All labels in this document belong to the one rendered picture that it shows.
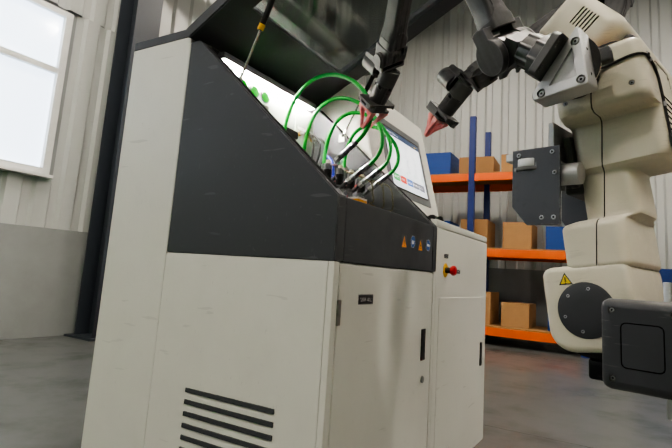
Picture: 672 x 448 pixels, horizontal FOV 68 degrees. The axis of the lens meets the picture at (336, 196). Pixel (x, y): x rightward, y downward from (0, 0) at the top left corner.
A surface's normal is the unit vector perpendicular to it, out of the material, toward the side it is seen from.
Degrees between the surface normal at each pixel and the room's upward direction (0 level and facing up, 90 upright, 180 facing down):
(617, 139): 90
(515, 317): 90
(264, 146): 90
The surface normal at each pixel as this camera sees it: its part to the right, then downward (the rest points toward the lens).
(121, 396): -0.51, -0.16
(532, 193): -0.72, -0.15
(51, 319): 0.86, -0.02
